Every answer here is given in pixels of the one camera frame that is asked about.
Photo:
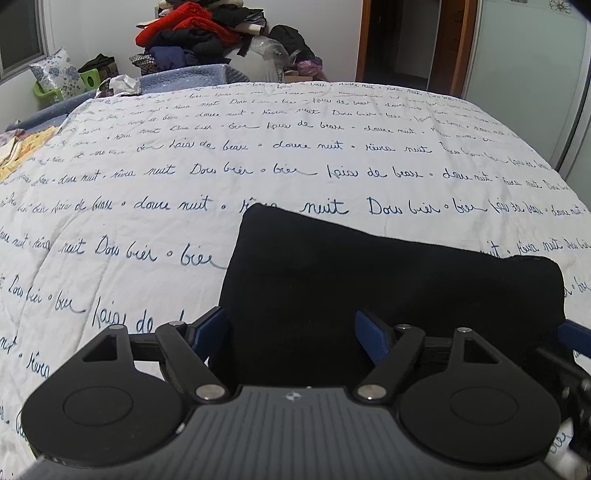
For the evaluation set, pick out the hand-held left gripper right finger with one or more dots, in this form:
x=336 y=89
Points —
x=371 y=334

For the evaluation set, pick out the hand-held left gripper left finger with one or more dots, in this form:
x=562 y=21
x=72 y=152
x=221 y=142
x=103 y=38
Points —
x=205 y=330

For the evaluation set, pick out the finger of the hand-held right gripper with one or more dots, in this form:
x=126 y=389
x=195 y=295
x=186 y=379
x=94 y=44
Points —
x=575 y=333

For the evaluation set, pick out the black pants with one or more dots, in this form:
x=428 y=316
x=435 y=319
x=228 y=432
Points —
x=369 y=272

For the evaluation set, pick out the white printed blanket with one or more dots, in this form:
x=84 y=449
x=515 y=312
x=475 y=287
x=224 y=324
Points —
x=231 y=147

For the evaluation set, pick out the yellow cloth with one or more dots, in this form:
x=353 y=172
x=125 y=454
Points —
x=23 y=150

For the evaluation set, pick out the blue bedspread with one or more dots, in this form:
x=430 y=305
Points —
x=184 y=74

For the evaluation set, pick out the crumpled silver wrapper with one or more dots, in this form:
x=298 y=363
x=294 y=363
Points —
x=121 y=85

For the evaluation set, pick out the large grey sack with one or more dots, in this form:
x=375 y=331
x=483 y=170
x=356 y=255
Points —
x=258 y=69

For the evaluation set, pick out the white wardrobe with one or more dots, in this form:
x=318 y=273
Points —
x=531 y=69

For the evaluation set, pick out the navy garment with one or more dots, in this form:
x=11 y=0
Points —
x=173 y=57

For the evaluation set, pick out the pink cloth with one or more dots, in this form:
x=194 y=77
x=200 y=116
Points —
x=310 y=67

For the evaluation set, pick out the green plastic chair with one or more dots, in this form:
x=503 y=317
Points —
x=55 y=90

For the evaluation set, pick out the dark olive garment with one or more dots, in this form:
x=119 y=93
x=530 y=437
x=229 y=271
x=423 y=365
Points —
x=98 y=63

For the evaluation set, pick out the clear plastic bag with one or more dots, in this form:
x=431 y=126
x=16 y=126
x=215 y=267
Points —
x=270 y=48

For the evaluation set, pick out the pile of black garments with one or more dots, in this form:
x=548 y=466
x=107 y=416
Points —
x=217 y=34

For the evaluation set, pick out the floral pillow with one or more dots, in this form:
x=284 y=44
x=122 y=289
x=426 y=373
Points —
x=57 y=74

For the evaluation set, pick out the black jacket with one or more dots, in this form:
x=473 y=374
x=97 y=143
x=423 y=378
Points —
x=291 y=39

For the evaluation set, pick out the red garment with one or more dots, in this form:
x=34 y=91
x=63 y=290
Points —
x=184 y=21

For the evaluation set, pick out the window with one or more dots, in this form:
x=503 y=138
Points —
x=18 y=34

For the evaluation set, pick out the wooden door frame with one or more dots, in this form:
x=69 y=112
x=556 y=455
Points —
x=443 y=46

